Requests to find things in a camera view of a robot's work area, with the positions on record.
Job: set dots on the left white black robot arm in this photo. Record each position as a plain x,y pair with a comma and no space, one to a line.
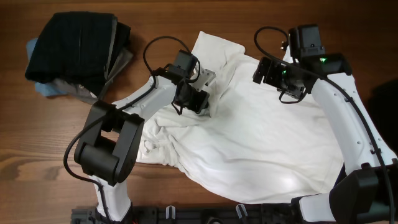
107,146

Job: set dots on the grey folded garment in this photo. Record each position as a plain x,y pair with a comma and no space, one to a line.
94,91

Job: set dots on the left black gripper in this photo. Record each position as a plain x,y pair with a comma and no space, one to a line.
201,102

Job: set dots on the dark object at right edge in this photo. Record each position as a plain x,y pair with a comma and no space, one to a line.
383,112

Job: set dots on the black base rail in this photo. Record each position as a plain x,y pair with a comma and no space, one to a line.
265,213

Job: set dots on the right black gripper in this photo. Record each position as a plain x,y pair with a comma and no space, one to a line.
270,77

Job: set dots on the light blue folded cloth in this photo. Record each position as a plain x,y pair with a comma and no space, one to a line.
45,90

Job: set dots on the black folded garment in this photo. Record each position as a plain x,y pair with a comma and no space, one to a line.
78,47

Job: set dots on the white t-shirt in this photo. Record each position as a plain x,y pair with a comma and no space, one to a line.
251,146

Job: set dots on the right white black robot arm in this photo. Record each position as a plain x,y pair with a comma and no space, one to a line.
368,192

